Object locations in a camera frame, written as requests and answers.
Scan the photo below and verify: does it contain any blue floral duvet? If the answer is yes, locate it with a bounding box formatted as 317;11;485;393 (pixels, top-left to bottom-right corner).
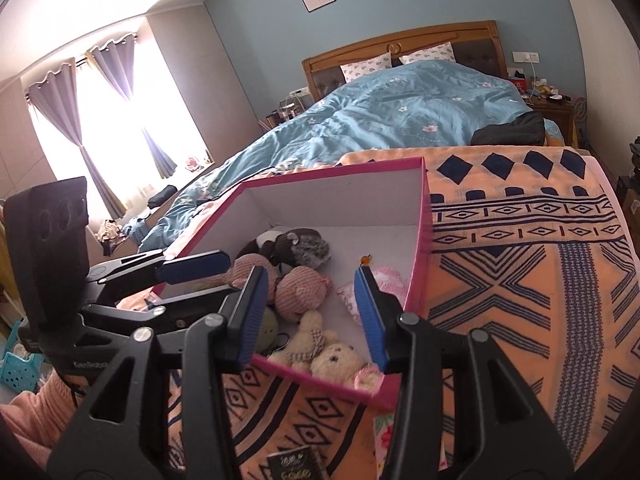
137;59;546;253

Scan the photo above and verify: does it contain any pink knitted plush toy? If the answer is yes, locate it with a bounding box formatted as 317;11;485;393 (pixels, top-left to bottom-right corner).
220;254;333;323

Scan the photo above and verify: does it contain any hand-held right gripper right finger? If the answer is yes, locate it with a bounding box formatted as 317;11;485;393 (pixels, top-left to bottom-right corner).
354;266;576;480

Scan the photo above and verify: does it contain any green plush toy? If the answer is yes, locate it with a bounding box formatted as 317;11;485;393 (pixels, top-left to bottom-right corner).
257;305;281;356

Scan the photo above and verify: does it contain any wooden nightstand with clutter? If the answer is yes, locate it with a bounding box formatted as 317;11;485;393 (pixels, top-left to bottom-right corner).
522;80;576;146

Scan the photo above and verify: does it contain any orange patterned blanket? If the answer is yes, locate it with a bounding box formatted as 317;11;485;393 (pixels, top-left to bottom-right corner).
115;147;640;480

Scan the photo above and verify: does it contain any white patterned pillow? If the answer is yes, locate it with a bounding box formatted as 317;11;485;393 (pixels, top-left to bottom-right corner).
340;52;393;83
398;41;457;66

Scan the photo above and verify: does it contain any wooden headboard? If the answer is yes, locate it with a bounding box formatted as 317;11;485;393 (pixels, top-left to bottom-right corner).
301;21;505;103

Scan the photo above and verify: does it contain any nightstand with bottles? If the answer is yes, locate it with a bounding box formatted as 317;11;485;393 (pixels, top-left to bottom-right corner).
257;95;311;133

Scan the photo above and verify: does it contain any mixed clothes heap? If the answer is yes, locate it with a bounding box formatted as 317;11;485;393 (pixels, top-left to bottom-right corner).
97;217;146;256

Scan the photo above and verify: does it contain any dark folded cloth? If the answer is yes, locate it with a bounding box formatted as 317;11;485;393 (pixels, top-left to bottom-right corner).
147;185;178;207

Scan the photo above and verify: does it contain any dark cloth on bed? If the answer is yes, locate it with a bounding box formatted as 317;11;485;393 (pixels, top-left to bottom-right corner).
471;110;546;147

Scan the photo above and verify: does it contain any grey furry plush toy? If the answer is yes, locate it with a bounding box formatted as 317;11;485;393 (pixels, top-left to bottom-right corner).
235;228;332;268

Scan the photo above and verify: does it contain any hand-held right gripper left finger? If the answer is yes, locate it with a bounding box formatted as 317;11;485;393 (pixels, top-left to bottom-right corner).
47;265;271;480

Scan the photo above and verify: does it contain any cream teddy bear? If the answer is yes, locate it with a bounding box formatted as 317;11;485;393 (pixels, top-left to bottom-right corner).
267;310;386;393

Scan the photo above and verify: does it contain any black tissue pack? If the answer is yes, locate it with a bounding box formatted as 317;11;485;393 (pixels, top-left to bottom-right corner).
266;444;331;480

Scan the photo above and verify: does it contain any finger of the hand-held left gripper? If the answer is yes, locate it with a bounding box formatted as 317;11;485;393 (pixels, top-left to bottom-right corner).
87;250;232;293
80;284;243;333

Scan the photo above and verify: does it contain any person's left forearm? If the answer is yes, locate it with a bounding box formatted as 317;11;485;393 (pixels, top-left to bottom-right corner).
0;372;96;466

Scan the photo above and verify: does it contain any blue plastic basket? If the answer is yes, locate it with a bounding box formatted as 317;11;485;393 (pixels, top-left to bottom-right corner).
0;350;43;392

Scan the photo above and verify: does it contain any floral tissue pack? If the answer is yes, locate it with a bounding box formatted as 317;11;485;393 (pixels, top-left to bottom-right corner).
372;412;401;480

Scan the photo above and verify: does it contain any purple curtain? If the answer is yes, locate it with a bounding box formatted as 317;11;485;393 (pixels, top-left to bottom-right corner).
27;62;126;218
90;34;178;178

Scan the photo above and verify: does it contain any pink satin pouch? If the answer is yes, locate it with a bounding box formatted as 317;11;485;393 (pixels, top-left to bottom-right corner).
336;255;407;323

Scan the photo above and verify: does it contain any pink cardboard box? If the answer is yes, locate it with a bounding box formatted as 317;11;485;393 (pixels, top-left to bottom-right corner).
162;156;432;411

